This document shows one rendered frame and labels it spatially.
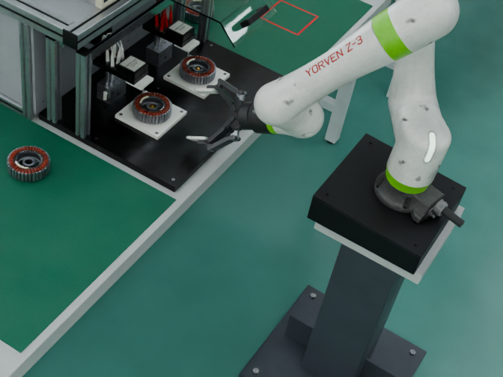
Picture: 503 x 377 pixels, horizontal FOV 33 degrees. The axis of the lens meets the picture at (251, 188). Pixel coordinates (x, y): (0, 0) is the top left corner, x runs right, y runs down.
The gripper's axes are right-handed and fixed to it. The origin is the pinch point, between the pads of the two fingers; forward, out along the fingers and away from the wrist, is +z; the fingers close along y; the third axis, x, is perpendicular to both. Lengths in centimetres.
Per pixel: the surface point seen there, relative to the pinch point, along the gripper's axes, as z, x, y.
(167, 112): 10.6, 0.0, 0.4
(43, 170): 24.0, 29.4, -23.2
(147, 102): 18.5, 0.2, 3.4
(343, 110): 24, -125, 34
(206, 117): 6.4, -12.6, 2.4
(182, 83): 17.9, -12.9, 12.8
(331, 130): 32, -132, 26
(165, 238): 57, -64, -32
